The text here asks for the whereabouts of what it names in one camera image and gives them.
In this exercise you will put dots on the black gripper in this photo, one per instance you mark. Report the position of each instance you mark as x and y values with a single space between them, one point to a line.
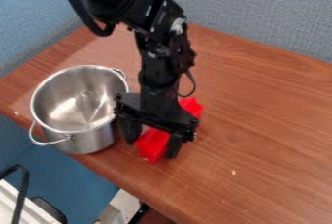
156 108

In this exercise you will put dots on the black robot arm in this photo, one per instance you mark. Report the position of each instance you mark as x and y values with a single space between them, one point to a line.
160 25

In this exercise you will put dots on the dark chair part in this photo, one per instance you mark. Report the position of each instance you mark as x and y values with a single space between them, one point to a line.
50 209

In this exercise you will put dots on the red block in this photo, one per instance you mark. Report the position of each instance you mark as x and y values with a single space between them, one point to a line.
152 143

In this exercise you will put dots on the table leg frame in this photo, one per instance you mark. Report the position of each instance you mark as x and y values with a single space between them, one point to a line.
128 210

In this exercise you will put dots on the stainless steel pot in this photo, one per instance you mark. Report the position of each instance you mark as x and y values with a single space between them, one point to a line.
73 109

